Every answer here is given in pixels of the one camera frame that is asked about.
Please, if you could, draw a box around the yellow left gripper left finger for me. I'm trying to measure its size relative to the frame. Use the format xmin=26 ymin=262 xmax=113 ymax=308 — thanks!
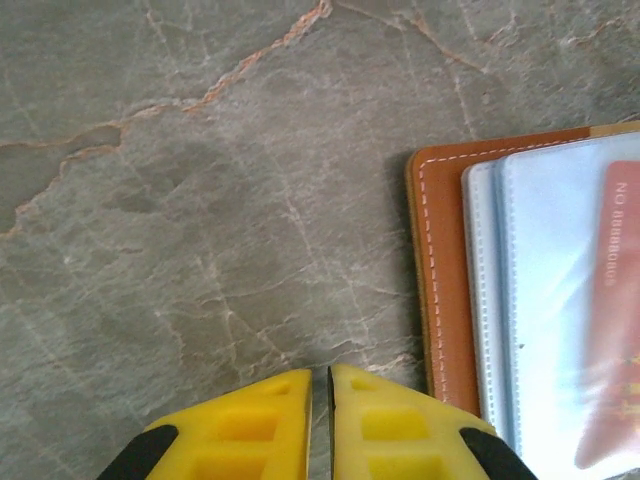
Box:
xmin=96 ymin=368 xmax=314 ymax=480

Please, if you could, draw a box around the red card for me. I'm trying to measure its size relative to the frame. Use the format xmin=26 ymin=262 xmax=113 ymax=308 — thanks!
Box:
xmin=573 ymin=159 xmax=640 ymax=471

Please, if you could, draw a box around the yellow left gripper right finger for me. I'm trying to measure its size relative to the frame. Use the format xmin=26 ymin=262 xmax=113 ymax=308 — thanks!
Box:
xmin=326 ymin=363 xmax=540 ymax=480

